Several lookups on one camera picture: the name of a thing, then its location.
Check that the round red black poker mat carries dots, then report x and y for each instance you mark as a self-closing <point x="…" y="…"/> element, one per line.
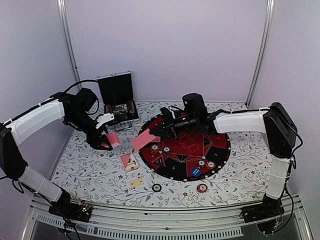
<point x="186" y="151"/>

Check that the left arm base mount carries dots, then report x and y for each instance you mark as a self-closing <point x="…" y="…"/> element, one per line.
<point x="79" y="211"/>

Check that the right aluminium frame post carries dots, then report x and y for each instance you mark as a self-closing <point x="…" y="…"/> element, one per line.
<point x="270" y="5"/>

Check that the aluminium frame post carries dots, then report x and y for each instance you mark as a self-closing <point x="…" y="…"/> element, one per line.
<point x="270" y="5"/>
<point x="62" y="12"/>

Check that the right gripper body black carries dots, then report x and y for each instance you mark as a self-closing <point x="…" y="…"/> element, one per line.
<point x="176" y="126"/>

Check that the black dealer button in case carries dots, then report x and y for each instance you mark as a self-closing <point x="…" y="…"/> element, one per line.
<point x="120" y="117"/>

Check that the floral table cloth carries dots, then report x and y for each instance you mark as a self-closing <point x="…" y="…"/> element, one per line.
<point x="99" y="176"/>

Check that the black chips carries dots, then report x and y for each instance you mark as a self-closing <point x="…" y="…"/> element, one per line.
<point x="201" y="163"/>
<point x="166" y="149"/>

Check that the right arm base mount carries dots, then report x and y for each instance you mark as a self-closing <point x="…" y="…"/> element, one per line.
<point x="267" y="217"/>

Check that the aluminium poker case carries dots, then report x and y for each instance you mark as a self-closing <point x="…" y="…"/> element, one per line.
<point x="117" y="89"/>

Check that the card box with ace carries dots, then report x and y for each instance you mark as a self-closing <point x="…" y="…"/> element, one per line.
<point x="129" y="162"/>

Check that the right chip roll in case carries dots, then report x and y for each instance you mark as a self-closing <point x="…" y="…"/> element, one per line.
<point x="131" y="109"/>

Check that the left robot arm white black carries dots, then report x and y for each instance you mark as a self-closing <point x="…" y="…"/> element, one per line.
<point x="73" y="110"/>

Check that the front aluminium rail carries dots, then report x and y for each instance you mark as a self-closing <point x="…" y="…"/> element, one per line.
<point x="115" y="222"/>

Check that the orange red chip stack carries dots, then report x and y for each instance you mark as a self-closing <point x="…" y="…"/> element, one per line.
<point x="202" y="188"/>

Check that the blue card deck in case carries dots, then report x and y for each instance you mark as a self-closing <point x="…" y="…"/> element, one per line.
<point x="121" y="108"/>

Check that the black brown chip stack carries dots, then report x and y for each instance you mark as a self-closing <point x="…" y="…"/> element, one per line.
<point x="156" y="187"/>

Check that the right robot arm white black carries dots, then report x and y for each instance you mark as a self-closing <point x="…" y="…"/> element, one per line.
<point x="280" y="133"/>

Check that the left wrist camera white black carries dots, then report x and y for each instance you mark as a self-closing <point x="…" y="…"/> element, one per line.
<point x="103" y="119"/>

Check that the two of diamonds card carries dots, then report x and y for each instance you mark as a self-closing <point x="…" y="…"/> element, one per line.
<point x="136" y="183"/>

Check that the red chips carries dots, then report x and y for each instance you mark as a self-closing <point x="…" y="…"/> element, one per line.
<point x="154" y="149"/>
<point x="211" y="165"/>

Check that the blue small blind button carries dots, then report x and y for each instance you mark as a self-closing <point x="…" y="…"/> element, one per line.
<point x="195" y="172"/>

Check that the red backed card deck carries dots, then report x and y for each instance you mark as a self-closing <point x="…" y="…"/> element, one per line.
<point x="113" y="139"/>

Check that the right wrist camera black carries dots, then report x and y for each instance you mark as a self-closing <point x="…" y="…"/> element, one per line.
<point x="194" y="106"/>

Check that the triangular all in marker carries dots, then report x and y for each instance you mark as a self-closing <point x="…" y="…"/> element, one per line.
<point x="159" y="162"/>

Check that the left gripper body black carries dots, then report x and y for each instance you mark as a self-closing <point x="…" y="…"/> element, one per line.
<point x="91" y="138"/>

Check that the left aluminium frame post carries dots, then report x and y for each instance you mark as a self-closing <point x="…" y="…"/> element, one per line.
<point x="62" y="12"/>

